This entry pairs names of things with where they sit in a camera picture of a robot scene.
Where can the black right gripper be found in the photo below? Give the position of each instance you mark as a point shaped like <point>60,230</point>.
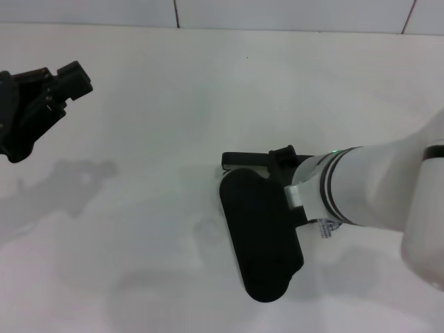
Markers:
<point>284,163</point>

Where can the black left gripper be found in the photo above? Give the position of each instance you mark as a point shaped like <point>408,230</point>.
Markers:
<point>17,128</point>

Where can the black glasses case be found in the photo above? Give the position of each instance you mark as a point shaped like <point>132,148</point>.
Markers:
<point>243,159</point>

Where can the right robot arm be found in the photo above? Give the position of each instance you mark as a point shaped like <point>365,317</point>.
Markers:
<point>374,187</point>

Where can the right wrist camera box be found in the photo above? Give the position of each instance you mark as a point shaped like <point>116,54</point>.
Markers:
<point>260,236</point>

